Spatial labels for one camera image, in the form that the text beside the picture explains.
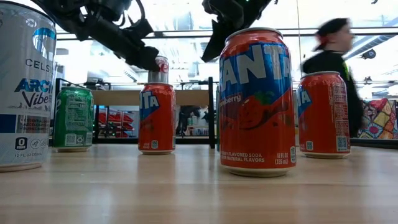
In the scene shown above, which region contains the person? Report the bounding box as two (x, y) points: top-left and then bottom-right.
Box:
(300, 17), (365, 138)

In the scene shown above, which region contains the white Celsius Arctic Vibe can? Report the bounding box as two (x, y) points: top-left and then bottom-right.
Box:
(0, 0), (58, 173)

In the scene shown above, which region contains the red storage bin rack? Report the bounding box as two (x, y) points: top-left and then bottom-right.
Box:
(98, 107), (136, 138)

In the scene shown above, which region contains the red Fanta can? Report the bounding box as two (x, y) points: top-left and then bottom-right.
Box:
(138, 82), (177, 156)
(219, 27), (297, 178)
(297, 71), (351, 159)

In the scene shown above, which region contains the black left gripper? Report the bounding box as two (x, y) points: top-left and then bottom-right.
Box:
(90, 15), (161, 72)

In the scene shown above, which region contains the colourful patchwork quilt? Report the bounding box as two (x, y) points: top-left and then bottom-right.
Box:
(357, 98), (398, 140)

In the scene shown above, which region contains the silver Diet Coke can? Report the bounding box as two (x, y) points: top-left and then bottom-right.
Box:
(147, 55), (170, 85)

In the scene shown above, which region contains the wooden shelf board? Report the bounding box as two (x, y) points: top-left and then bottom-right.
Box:
(92, 89), (211, 106)

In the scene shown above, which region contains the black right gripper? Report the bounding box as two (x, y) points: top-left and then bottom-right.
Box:
(201, 0), (271, 62)

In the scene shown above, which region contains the black equipment stand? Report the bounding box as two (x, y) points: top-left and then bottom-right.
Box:
(176, 105), (205, 137)

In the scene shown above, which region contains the small bottle shelf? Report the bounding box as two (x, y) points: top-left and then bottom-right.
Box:
(186, 116), (210, 137)

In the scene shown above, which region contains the wooden shelf with black frame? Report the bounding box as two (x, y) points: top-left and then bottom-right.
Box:
(49, 77), (217, 149)

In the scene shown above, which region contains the black aluminium table frame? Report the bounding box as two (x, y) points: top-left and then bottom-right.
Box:
(349, 136), (398, 150)

